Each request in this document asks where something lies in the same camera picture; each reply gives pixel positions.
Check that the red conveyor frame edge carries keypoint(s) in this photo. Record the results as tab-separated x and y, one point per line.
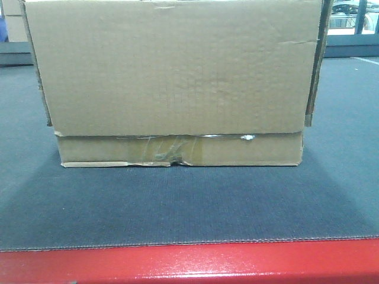
336	261

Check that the dark metal post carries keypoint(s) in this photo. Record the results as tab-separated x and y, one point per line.
360	17

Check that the brown cardboard carton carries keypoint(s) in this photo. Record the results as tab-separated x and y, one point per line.
197	83

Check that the dark grey conveyor belt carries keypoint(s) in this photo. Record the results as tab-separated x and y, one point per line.
332	194

